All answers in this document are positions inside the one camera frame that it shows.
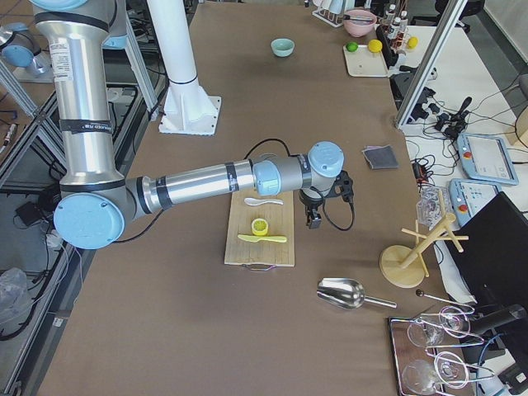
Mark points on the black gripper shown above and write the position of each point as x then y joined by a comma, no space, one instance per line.
310,203

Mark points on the white ceramic spoon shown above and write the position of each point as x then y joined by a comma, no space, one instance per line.
256,202

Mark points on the light green bowl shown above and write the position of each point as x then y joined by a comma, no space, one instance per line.
282,47

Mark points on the pink bowl with ice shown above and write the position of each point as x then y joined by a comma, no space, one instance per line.
359,22

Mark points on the wooden cutting board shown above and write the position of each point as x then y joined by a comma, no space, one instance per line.
280,219

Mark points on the lemon half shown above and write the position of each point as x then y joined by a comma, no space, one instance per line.
259,227

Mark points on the yellow plastic knife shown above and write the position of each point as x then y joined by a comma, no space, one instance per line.
256,239

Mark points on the metal scoop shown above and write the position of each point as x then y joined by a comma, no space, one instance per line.
348,293

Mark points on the grey folded cloth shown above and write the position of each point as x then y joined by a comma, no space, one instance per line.
380,157

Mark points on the wooden cup stand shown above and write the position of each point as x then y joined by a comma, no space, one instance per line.
404,266

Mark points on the teach pendant near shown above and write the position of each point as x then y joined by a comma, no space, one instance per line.
468,197

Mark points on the teach pendant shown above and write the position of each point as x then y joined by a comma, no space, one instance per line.
485,157
468,197

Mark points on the cream tray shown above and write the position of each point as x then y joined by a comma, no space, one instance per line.
362,63

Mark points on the green lime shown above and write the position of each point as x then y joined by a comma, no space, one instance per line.
351,46

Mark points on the yellow lemon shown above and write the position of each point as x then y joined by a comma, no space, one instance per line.
375,46

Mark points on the teach pendant far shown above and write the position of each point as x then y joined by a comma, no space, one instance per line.
485,157

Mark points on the black monitor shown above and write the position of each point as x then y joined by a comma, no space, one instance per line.
493,264

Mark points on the wine glass rack tray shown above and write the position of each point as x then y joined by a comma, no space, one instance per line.
427,353

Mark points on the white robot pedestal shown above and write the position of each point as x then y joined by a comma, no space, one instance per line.
188,109

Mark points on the aluminium frame post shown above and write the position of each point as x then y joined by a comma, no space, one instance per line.
446,24

